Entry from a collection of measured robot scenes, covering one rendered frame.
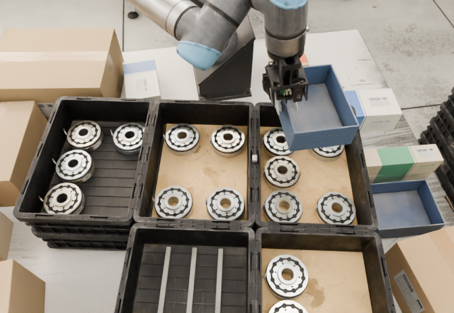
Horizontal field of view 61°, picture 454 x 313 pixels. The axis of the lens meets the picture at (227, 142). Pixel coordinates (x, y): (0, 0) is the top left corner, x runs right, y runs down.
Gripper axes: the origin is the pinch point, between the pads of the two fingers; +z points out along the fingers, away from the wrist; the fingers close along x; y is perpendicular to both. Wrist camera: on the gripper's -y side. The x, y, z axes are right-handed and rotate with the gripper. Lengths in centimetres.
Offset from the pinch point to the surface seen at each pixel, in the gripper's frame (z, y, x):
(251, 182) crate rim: 17.7, 9.7, -10.2
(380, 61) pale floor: 124, -123, 93
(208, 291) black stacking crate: 25.9, 32.7, -25.2
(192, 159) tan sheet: 25.9, -5.7, -26.2
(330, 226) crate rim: 19.7, 24.0, 6.7
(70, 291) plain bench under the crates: 34, 25, -65
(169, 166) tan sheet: 25.1, -4.2, -33.1
